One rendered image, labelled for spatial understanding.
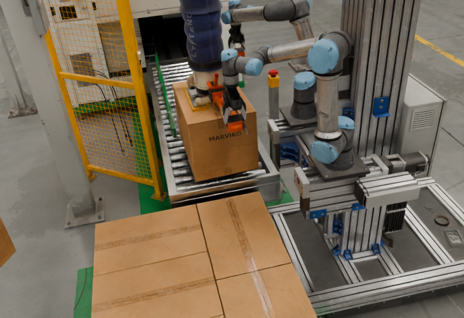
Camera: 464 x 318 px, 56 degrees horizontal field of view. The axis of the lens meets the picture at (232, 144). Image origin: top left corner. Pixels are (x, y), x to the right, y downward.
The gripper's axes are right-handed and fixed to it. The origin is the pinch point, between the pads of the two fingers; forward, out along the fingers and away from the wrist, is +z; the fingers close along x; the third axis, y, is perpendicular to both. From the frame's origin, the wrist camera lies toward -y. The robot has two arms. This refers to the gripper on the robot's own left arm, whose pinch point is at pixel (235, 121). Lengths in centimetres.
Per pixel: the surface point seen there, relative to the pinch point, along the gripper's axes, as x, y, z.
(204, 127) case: 10.7, 29.9, 17.5
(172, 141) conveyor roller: 25, 105, 67
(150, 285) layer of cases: 56, -28, 66
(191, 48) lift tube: 9, 55, -20
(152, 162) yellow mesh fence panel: 42, 106, 83
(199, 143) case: 14.9, 30.0, 27.0
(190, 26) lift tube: 8, 54, -33
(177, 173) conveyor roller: 28, 60, 66
